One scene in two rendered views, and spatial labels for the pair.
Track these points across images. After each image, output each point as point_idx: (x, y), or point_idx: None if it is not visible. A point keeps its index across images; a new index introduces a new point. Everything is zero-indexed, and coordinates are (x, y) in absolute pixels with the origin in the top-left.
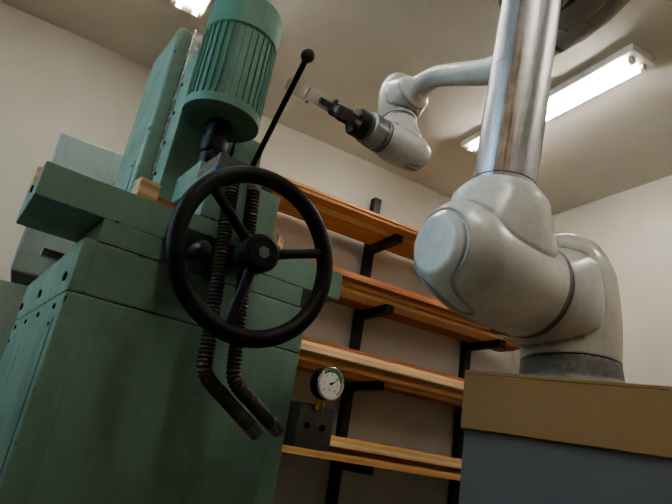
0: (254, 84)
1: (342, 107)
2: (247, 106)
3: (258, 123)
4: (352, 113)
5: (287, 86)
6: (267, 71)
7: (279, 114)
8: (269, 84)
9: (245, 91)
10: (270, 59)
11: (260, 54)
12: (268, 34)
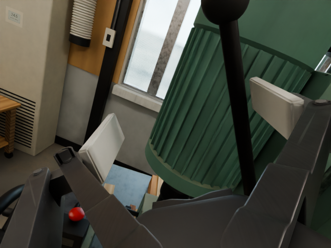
0: (165, 116)
1: (29, 180)
2: (148, 147)
3: (161, 173)
4: (9, 232)
5: (252, 102)
6: (195, 87)
7: (240, 170)
8: (214, 108)
9: (153, 128)
10: (207, 61)
11: (180, 67)
12: (200, 20)
